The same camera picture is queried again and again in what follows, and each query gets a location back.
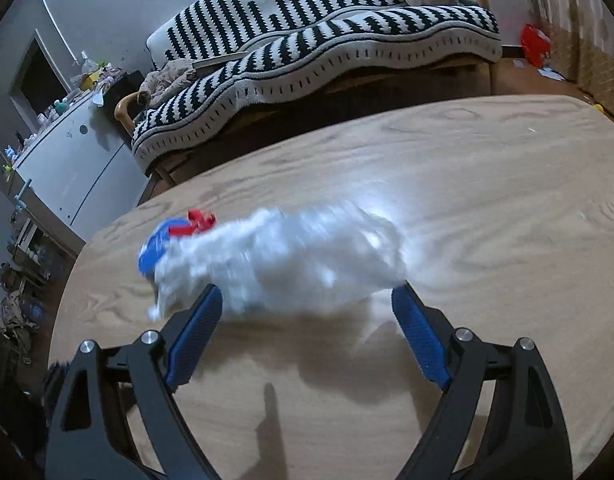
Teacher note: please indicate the beige cloth bag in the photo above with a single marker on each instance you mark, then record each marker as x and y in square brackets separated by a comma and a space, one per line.
[14, 315]

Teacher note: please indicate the wooden sofa frame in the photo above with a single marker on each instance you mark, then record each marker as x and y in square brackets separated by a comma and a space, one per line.
[124, 110]

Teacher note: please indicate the white cabinet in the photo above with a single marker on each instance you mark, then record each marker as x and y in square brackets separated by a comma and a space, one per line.
[82, 170]

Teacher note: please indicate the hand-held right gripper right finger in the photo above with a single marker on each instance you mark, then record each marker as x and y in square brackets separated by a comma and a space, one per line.
[422, 340]

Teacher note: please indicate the beige cloth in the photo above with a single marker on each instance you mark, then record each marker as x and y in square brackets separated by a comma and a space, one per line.
[167, 80]

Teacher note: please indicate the red plastic bag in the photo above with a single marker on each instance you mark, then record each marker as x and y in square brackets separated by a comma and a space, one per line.
[534, 45]

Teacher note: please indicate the black white striped sofa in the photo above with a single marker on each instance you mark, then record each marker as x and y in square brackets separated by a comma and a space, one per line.
[337, 50]

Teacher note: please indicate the yellow toy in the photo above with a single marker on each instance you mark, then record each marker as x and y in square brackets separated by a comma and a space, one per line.
[597, 108]

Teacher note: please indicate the white plastic bag blue print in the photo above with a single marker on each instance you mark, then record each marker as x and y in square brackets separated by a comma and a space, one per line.
[297, 260]

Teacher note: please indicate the white paper slip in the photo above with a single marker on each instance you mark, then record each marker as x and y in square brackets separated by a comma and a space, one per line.
[552, 74]

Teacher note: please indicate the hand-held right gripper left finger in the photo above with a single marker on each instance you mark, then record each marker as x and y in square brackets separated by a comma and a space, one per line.
[197, 335]

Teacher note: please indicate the beige patterned curtain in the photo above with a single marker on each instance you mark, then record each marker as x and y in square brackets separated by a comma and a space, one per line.
[592, 35]

